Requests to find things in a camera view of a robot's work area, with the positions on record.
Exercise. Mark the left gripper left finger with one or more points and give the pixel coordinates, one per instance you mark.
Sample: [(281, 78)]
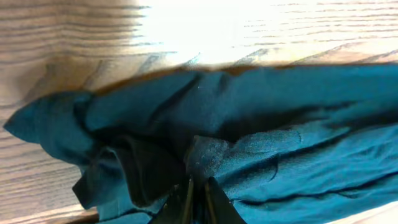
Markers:
[(178, 207)]

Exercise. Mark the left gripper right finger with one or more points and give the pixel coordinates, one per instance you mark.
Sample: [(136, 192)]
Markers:
[(218, 208)]

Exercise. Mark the dark navy t-shirt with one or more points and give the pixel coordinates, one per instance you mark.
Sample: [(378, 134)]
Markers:
[(291, 145)]

